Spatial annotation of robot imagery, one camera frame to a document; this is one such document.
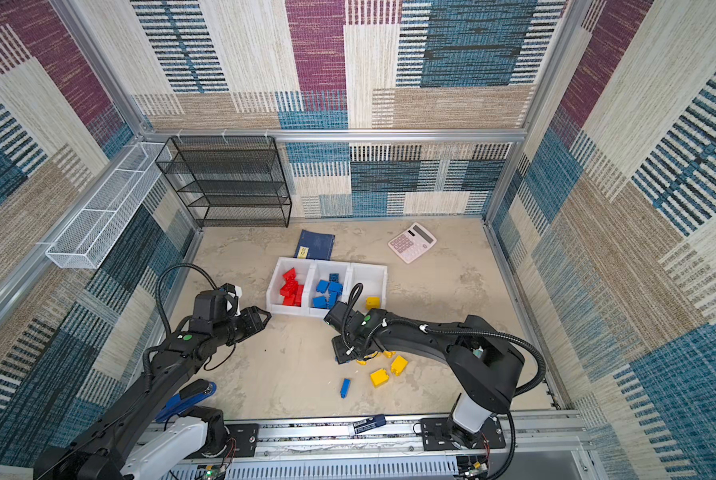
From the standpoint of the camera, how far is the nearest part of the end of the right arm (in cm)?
59

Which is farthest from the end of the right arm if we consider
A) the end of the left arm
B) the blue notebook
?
the blue notebook

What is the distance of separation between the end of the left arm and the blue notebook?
360 millimetres
